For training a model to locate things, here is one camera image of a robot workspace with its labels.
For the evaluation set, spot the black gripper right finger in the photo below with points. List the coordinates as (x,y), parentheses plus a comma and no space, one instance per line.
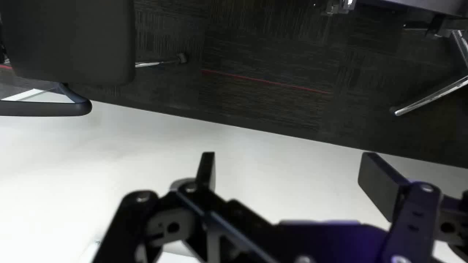
(382,184)

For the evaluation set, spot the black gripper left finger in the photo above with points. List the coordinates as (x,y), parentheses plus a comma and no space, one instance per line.
(203,172)

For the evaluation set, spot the chrome chair base legs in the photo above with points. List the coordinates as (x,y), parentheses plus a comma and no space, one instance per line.
(433,96)

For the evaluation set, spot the thin chrome chair leg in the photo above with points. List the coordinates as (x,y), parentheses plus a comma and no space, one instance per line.
(161,62)

